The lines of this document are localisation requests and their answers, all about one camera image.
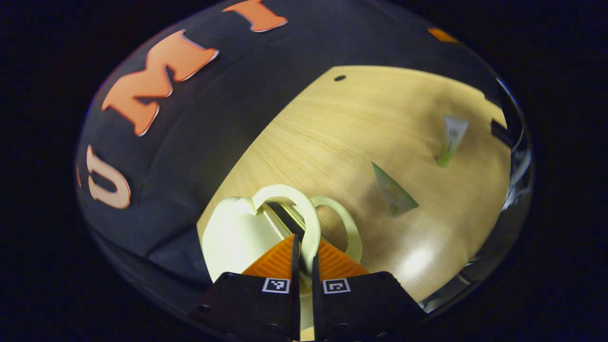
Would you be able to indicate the cream yellow suitcase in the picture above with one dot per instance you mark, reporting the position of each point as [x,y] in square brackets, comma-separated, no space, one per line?
[232,237]

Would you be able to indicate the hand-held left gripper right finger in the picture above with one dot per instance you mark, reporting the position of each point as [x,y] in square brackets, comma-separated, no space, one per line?
[361,308]

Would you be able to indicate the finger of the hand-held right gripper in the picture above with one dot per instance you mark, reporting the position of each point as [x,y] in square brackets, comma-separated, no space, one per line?
[441,35]

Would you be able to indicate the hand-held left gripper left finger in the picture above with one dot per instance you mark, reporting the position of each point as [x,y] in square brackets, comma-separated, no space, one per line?
[256,308]

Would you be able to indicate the white tube with green cap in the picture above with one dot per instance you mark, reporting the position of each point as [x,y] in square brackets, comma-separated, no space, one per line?
[453,135]

